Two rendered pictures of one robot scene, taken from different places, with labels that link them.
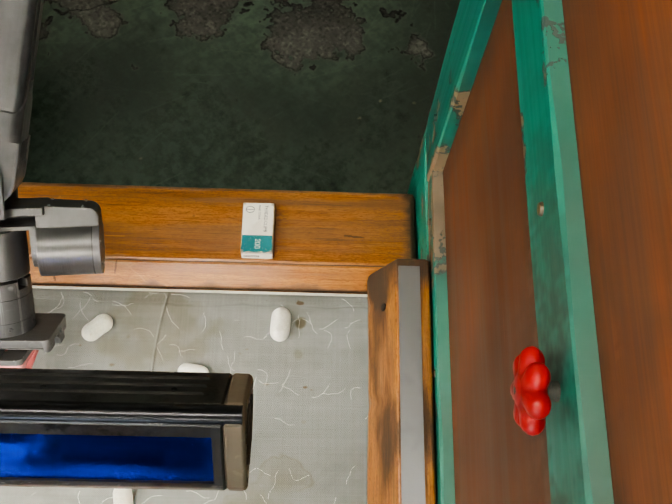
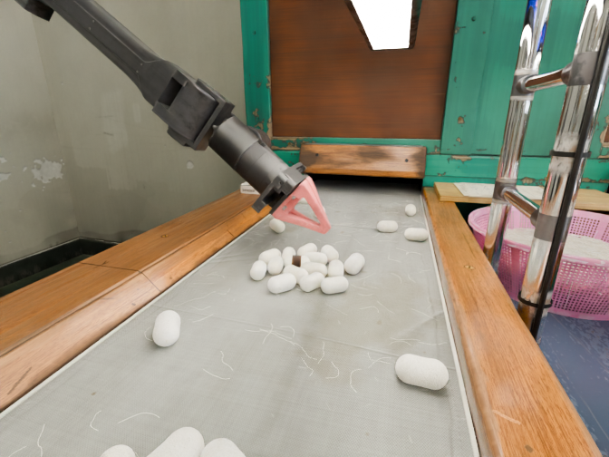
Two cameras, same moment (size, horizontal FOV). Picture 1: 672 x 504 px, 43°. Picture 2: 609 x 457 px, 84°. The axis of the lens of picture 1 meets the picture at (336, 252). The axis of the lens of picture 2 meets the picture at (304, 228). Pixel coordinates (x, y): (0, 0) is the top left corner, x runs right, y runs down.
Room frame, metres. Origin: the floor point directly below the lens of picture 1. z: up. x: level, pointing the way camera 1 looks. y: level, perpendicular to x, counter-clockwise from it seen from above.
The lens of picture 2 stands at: (0.00, 0.75, 0.93)
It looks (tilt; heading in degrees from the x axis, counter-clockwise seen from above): 18 degrees down; 291
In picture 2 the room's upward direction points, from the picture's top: straight up
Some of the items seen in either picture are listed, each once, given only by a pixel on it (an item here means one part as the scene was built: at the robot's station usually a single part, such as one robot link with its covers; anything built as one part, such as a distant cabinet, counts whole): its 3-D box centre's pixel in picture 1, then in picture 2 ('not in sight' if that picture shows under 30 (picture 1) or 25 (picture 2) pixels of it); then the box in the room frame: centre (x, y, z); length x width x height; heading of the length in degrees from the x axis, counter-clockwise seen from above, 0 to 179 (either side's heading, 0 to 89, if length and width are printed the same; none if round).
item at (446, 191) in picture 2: not in sight; (520, 195); (-0.17, -0.06, 0.77); 0.33 x 0.15 x 0.01; 5
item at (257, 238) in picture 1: (258, 230); (256, 188); (0.37, 0.09, 0.78); 0.06 x 0.04 x 0.02; 5
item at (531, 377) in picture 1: (536, 392); not in sight; (0.10, -0.11, 1.24); 0.04 x 0.02 x 0.04; 5
